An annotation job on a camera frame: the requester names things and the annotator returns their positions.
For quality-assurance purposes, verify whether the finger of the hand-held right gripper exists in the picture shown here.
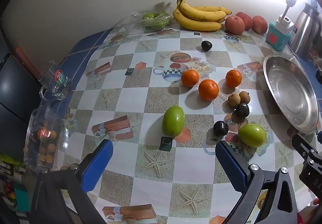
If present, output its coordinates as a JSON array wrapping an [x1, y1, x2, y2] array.
[[291, 133, 322, 198]]

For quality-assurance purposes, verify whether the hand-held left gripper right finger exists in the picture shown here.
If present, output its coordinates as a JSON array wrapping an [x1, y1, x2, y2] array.
[[215, 140, 298, 224]]

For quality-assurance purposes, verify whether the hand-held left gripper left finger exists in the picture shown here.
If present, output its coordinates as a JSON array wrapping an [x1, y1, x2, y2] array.
[[30, 139, 114, 224]]

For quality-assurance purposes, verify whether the green mango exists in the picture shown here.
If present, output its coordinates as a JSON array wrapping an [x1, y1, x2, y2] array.
[[162, 105, 185, 137], [238, 124, 267, 148]]

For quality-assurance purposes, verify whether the brown longan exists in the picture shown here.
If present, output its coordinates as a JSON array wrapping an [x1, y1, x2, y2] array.
[[238, 91, 251, 104], [228, 94, 241, 107]]

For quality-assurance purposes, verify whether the stainless steel basin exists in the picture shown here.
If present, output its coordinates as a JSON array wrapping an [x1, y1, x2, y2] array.
[[263, 54, 320, 134]]

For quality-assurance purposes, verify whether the orange mandarin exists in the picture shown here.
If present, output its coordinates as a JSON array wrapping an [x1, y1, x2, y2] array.
[[181, 69, 200, 87], [225, 69, 242, 88], [198, 79, 219, 101]]

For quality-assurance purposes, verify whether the clear plastic box of longans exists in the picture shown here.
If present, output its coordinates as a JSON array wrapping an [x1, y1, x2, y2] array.
[[24, 107, 73, 171]]

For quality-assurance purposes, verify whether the clear glass mug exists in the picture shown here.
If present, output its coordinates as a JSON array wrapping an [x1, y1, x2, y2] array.
[[38, 61, 73, 101]]

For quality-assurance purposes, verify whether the teal plastic box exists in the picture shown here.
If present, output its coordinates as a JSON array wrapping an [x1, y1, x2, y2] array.
[[266, 22, 292, 51]]

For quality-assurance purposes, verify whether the stainless steel kettle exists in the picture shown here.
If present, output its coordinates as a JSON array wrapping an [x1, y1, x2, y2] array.
[[289, 3, 320, 60]]

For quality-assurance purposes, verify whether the red apple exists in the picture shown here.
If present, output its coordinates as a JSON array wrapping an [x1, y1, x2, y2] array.
[[225, 16, 245, 35], [236, 12, 253, 31], [252, 16, 268, 34]]

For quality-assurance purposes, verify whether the bunch of yellow bananas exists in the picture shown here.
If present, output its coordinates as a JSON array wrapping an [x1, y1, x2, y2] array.
[[173, 0, 232, 32]]

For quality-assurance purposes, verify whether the clear bag of small jujubes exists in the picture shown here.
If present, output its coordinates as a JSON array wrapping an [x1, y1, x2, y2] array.
[[112, 3, 174, 34]]

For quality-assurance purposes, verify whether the white power adapter with cable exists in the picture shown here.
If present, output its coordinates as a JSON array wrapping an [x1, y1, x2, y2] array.
[[275, 0, 297, 34]]

